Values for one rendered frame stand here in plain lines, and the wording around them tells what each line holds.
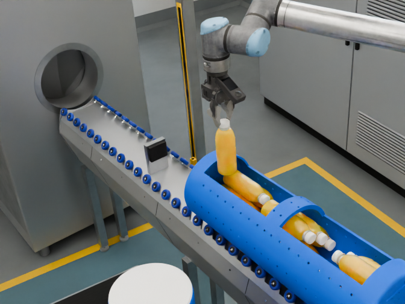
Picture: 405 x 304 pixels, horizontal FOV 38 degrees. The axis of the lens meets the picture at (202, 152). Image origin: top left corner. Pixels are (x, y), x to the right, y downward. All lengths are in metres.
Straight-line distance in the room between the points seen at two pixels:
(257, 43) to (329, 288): 0.76
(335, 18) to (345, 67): 2.18
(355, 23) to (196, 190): 0.83
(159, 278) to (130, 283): 0.10
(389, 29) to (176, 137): 3.06
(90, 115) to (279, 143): 1.79
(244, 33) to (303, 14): 0.19
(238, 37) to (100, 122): 1.46
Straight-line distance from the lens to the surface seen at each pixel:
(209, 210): 2.17
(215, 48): 1.93
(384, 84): 3.83
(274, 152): 4.47
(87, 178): 3.42
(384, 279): 1.79
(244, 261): 2.20
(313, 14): 1.92
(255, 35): 1.87
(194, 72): 2.81
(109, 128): 3.12
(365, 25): 1.89
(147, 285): 2.04
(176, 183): 2.65
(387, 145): 3.98
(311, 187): 4.13
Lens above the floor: 2.49
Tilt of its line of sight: 33 degrees down
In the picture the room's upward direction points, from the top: 5 degrees counter-clockwise
